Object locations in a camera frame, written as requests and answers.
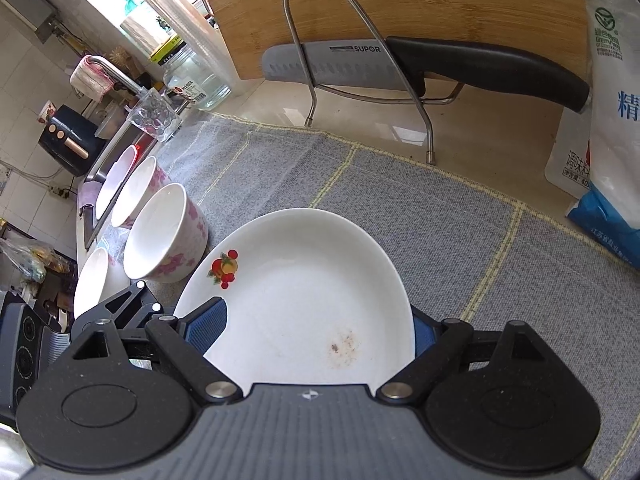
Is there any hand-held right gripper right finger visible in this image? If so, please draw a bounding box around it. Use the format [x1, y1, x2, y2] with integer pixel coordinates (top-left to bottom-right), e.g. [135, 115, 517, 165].
[376, 304, 547, 403]

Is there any white bowl pink floral print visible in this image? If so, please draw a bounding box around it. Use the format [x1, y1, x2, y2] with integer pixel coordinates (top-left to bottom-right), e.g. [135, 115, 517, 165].
[110, 155, 174, 230]
[73, 247, 112, 319]
[122, 183, 209, 284]

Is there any metal faucet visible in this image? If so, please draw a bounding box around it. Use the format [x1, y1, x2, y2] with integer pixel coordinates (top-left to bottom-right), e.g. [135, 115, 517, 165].
[86, 54, 152, 100]

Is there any clear plastic bag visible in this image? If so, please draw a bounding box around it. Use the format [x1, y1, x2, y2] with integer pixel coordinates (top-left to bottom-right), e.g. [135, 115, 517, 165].
[0, 237, 69, 287]

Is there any tall plastic wrap roll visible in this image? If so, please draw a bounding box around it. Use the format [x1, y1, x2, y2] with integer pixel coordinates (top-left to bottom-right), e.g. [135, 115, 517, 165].
[120, 0, 237, 98]

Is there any bamboo cutting board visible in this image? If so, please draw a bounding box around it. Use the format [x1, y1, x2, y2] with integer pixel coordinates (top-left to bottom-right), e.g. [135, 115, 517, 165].
[191, 0, 590, 82]

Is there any black air fryer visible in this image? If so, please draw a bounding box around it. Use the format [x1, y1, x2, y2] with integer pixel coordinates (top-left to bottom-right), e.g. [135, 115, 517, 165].
[39, 104, 107, 177]

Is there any grey and teal checked mat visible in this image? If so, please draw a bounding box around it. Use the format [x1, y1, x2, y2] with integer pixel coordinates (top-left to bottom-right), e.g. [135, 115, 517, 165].
[77, 109, 640, 480]

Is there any glass jar yellow-black lid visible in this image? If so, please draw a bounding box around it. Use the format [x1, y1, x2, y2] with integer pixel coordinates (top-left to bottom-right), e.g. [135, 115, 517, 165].
[149, 35, 234, 112]

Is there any pink and white dishcloth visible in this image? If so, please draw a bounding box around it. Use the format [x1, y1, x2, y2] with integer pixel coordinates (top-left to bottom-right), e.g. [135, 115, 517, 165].
[69, 57, 119, 99]

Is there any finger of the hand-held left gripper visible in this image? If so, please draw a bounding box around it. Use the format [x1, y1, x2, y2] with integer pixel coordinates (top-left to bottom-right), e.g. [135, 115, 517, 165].
[70, 280, 177, 341]

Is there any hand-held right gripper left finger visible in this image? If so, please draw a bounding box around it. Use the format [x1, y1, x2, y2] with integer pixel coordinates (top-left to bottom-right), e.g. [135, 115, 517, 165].
[72, 296, 246, 403]

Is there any black-handled kitchen knife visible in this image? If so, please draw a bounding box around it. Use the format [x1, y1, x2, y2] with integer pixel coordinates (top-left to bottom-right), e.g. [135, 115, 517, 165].
[262, 35, 592, 114]

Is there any white and blue salt bag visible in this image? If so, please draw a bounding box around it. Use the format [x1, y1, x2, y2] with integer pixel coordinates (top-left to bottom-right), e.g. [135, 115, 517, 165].
[544, 0, 640, 272]

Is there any clear glass mug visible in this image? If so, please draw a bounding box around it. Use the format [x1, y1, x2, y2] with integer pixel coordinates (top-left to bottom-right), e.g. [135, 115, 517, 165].
[124, 87, 182, 143]

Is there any stained white fruit-print plate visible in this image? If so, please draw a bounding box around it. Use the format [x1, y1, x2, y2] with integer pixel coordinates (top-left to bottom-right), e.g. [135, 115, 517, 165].
[173, 208, 416, 387]

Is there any grey wall-mounted heater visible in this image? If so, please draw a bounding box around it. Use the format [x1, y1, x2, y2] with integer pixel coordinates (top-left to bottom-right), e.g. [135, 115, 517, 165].
[0, 0, 57, 37]

